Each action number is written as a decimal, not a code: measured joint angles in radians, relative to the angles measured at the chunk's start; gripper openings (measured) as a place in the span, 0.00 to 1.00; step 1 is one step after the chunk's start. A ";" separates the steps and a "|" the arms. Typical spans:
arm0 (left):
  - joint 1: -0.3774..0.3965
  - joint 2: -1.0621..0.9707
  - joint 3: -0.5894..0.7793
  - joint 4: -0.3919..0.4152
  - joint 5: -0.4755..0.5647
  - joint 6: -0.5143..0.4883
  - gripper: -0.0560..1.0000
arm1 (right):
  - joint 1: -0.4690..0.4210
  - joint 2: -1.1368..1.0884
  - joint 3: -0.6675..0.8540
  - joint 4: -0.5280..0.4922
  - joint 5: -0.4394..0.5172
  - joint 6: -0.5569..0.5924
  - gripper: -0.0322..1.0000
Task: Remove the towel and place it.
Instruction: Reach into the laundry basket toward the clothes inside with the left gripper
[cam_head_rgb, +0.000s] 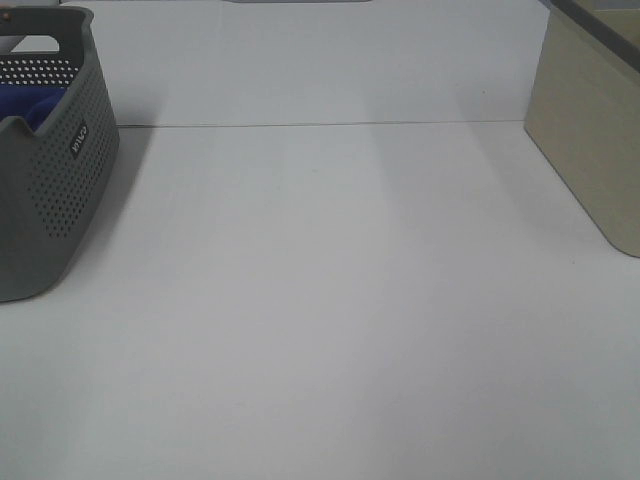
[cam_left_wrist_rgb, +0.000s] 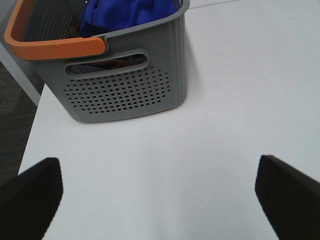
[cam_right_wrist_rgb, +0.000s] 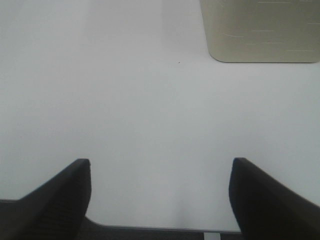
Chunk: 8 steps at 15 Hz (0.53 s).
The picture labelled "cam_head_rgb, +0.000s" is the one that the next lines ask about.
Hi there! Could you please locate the blue towel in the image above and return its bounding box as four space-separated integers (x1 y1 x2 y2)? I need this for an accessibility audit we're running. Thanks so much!
1 85 66 131

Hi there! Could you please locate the grey perforated laundry basket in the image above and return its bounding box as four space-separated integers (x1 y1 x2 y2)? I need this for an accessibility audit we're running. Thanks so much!
1 6 120 302

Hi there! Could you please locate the beige storage bin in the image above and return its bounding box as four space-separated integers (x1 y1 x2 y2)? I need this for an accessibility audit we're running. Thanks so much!
524 1 639 257

